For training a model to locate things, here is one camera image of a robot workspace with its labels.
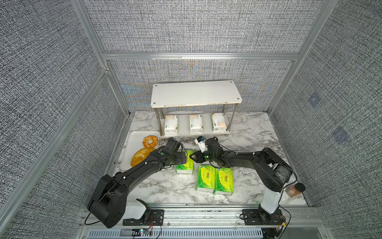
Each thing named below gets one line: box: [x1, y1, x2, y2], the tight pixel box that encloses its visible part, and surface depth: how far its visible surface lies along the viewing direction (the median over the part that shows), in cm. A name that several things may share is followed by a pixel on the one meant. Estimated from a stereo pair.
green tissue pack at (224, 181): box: [212, 167, 235, 196], surface depth 81 cm
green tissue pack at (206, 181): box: [195, 164, 216, 193], surface depth 82 cm
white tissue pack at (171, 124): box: [164, 114, 179, 134], surface depth 101 cm
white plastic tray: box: [120, 130, 160, 172], surface depth 103 cm
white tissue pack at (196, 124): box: [189, 114, 204, 134], surface depth 99 cm
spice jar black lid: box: [285, 182, 306, 199], surface depth 76 cm
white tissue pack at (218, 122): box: [210, 112, 227, 132], surface depth 100 cm
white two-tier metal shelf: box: [150, 80, 243, 139], surface depth 88 cm
